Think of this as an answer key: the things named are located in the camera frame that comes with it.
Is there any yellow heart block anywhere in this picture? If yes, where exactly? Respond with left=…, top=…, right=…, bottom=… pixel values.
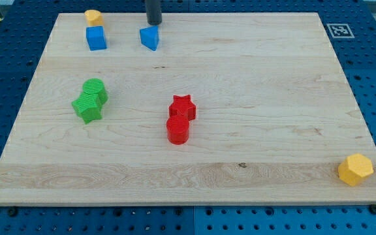
left=84, top=9, right=104, bottom=27

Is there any red star block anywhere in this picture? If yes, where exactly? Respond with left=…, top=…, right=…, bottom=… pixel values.
left=168, top=95, right=196, bottom=121

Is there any red cylinder block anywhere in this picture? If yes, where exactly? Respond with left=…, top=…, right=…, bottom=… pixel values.
left=166, top=115, right=189, bottom=145

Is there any light wooden board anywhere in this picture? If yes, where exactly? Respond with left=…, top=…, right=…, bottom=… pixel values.
left=0, top=12, right=376, bottom=206

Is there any blue triangle block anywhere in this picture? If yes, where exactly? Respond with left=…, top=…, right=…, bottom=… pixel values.
left=139, top=25, right=159, bottom=51

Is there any green cylinder block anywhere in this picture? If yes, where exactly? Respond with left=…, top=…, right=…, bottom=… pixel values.
left=82, top=78, right=108, bottom=104

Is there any green star block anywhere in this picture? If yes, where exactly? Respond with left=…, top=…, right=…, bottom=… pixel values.
left=71, top=93, right=102, bottom=124

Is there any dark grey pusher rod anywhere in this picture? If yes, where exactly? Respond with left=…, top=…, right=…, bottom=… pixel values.
left=145, top=0, right=162, bottom=25

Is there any blue cube block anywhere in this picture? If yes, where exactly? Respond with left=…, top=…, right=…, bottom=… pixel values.
left=86, top=25, right=107, bottom=51

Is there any white fiducial marker tag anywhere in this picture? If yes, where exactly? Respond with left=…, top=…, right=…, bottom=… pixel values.
left=326, top=23, right=354, bottom=39

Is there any yellow hexagon block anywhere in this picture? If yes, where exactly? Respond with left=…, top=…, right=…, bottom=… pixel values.
left=337, top=153, right=374, bottom=187

